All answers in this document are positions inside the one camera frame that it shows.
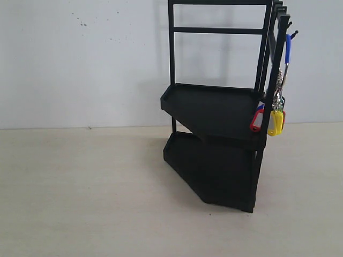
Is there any keyring with coloured tags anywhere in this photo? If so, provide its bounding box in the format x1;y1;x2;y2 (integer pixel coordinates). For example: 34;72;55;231
249;34;292;137

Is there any black two-tier rack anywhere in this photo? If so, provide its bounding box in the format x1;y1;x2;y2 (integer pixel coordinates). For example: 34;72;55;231
160;1;294;213

